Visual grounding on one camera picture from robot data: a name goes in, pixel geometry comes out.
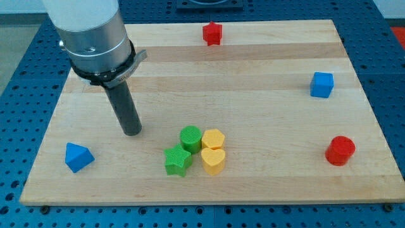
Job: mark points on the red cylinder block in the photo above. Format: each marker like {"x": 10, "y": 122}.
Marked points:
{"x": 340, "y": 150}

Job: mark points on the blue cube block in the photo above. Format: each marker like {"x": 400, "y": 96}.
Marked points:
{"x": 321, "y": 85}

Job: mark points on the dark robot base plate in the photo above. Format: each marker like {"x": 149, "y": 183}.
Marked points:
{"x": 183, "y": 5}

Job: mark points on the green star block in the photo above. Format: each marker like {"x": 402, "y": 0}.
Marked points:
{"x": 178, "y": 160}

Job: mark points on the green cylinder block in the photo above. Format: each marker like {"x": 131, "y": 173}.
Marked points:
{"x": 190, "y": 139}

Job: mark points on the blue triangle block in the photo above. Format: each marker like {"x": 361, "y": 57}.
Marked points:
{"x": 77, "y": 157}

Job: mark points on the wooden board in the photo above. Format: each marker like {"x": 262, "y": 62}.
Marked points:
{"x": 254, "y": 88}

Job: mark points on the yellow heart block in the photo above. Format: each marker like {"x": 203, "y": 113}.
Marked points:
{"x": 213, "y": 160}

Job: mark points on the yellow hexagon block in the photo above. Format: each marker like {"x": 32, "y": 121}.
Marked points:
{"x": 213, "y": 139}

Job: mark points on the red star block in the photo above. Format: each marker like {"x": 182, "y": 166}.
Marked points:
{"x": 212, "y": 33}

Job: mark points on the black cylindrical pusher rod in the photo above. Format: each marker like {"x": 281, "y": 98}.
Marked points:
{"x": 122, "y": 103}

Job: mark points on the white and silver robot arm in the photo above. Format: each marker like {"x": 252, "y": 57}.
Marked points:
{"x": 93, "y": 34}

